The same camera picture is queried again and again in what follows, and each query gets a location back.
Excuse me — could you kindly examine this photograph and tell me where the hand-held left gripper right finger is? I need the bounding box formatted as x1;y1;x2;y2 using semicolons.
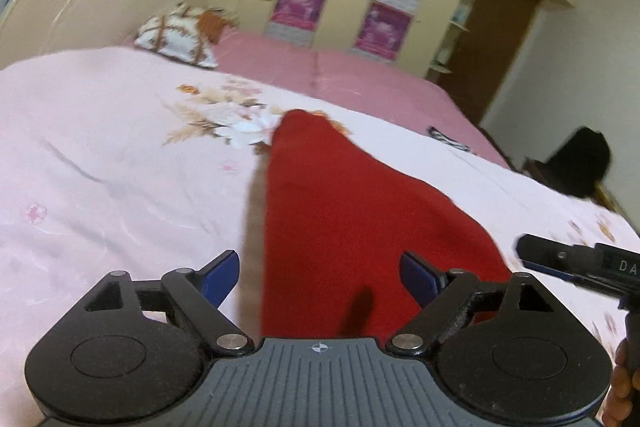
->
387;251;556;358

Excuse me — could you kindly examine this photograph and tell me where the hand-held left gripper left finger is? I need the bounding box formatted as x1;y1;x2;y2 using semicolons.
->
82;249;256;358

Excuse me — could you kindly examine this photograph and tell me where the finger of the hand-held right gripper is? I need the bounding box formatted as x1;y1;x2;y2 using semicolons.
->
515;233;601;281

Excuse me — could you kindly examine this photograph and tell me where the red knitted garment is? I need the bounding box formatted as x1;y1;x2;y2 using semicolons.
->
260;109;514;340

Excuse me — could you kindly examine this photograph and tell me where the person's right hand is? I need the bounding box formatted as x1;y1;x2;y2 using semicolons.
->
601;336;640;427

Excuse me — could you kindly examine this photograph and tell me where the black bag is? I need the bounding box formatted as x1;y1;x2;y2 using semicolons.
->
545;127;612;198

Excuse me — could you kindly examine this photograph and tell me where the small striped cloth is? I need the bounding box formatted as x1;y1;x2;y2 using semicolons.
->
426;125;474;154

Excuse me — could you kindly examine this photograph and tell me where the light pink floral blanket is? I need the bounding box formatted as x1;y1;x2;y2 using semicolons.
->
0;47;640;427

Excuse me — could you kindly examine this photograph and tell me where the brown wooden door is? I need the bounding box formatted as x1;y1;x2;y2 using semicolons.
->
439;0;544;126

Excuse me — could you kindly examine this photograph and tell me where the pink bed sheet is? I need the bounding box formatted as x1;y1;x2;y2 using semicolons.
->
122;31;511;170

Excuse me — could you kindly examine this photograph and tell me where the white brown patterned pillow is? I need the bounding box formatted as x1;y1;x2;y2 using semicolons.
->
134;2;221;69

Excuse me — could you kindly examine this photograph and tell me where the orange brown plush cushion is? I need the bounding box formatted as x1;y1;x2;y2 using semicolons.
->
197;7;237;46

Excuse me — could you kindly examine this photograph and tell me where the cream corner shelf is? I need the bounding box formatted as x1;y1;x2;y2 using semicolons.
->
427;0;489;76

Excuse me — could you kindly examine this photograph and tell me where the magenta wall poster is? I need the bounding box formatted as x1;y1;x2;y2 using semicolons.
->
352;2;414;60
270;0;331;38

